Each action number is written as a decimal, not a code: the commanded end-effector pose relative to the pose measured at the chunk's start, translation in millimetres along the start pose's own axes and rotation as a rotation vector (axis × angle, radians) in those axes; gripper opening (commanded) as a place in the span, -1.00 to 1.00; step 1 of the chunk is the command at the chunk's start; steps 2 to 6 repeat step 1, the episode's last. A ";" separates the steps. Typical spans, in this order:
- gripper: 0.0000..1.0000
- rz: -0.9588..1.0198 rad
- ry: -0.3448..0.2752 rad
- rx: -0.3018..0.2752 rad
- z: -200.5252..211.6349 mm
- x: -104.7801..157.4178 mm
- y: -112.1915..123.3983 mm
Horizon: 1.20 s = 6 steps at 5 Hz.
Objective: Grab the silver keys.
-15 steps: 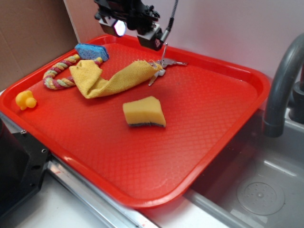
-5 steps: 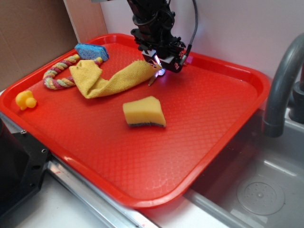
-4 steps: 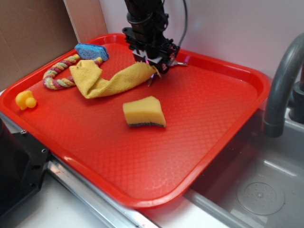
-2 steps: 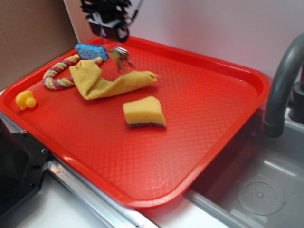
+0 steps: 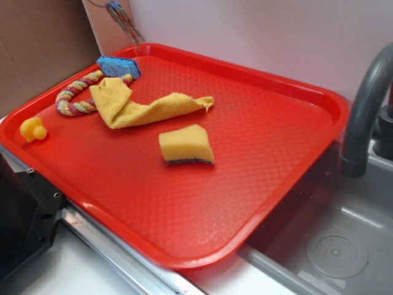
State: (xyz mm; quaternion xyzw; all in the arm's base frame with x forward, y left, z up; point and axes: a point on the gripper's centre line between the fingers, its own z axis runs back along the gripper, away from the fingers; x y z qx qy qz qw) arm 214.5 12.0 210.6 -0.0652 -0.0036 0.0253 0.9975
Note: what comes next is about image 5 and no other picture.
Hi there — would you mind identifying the yellow microfiber cloth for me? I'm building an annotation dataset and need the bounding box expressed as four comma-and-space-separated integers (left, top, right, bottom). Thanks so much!
89, 77, 215, 129

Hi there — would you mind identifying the grey plastic faucet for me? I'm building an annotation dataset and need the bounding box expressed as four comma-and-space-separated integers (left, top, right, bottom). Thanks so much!
338, 44, 392, 178

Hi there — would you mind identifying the dark faucet knob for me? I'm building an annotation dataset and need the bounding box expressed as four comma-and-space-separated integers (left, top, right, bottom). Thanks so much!
373, 86, 392, 160

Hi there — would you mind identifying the brown cardboard panel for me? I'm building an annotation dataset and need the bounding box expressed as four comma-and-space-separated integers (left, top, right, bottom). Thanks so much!
1, 1, 132, 117

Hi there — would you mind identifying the red plastic tray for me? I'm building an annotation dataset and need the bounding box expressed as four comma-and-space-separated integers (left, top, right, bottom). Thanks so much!
1, 44, 349, 270

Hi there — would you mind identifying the silver metal rail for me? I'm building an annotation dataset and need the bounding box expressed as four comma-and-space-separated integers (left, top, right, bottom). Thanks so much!
0, 144, 200, 295

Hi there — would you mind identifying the blue sponge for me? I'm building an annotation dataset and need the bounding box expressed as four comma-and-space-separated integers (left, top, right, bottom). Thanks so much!
96, 56, 141, 79

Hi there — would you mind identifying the yellow rubber duck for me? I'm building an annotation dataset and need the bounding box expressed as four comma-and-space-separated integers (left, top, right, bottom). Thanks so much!
20, 117, 48, 143

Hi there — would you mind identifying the grey plastic sink basin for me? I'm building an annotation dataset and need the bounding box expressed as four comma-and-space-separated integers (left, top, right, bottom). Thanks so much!
239, 143, 392, 294

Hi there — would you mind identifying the multicolour rope ring toy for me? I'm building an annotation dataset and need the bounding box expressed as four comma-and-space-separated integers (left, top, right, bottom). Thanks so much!
55, 70, 134, 117

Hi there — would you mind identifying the yellow sponge with dark base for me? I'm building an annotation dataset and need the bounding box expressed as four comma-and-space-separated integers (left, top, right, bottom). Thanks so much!
158, 124, 215, 165

